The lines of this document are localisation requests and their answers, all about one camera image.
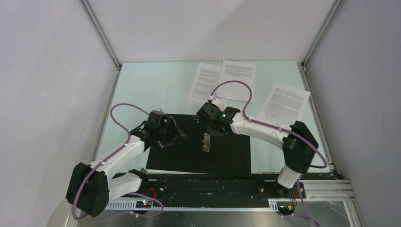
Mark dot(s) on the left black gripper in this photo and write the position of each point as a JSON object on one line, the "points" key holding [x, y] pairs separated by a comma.
{"points": [[169, 140]]}

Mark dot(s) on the metal folder clip mechanism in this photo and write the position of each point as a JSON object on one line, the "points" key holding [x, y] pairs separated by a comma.
{"points": [[206, 143]]}

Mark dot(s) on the red black clip folder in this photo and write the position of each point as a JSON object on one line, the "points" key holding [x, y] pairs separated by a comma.
{"points": [[229, 154]]}

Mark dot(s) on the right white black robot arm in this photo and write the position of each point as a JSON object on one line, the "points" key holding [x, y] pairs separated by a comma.
{"points": [[296, 141]]}

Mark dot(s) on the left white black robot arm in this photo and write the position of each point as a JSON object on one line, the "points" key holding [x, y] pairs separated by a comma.
{"points": [[93, 185]]}

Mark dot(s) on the left printed paper sheet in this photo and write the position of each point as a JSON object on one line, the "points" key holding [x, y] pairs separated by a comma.
{"points": [[206, 79]]}

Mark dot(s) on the printed paper sheet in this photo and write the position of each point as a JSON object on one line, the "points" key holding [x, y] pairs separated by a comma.
{"points": [[238, 71], [284, 104], [206, 79]]}

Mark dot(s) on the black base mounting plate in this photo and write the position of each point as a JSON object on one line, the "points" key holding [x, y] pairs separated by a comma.
{"points": [[214, 190]]}

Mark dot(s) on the middle printed paper sheet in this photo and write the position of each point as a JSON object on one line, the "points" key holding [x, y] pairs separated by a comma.
{"points": [[238, 71]]}

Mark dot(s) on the right printed paper sheet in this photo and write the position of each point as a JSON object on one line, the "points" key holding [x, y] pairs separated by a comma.
{"points": [[284, 104]]}

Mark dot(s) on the left controller board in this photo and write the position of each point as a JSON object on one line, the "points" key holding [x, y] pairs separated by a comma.
{"points": [[142, 204]]}

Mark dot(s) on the controller board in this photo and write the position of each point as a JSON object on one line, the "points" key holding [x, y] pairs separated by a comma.
{"points": [[142, 204], [286, 210]]}

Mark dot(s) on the right controller board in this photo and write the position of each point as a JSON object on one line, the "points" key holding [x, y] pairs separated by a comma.
{"points": [[286, 210]]}

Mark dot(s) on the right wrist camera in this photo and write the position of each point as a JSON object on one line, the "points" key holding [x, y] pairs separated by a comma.
{"points": [[221, 103]]}

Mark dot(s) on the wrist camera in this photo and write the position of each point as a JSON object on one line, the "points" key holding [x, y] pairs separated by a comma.
{"points": [[221, 103], [160, 110]]}

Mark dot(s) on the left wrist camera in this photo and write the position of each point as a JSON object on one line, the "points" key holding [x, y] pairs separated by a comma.
{"points": [[160, 110]]}

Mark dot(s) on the slotted cable duct rail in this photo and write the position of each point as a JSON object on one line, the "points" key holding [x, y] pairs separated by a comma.
{"points": [[129, 205]]}

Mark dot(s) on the aluminium frame profile left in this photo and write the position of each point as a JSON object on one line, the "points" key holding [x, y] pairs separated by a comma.
{"points": [[94, 21]]}

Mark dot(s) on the aluminium frame profile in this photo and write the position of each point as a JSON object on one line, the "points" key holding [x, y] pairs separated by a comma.
{"points": [[94, 21], [324, 28]]}

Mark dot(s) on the aluminium frame profile right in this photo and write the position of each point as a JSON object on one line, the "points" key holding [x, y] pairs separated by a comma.
{"points": [[324, 28]]}

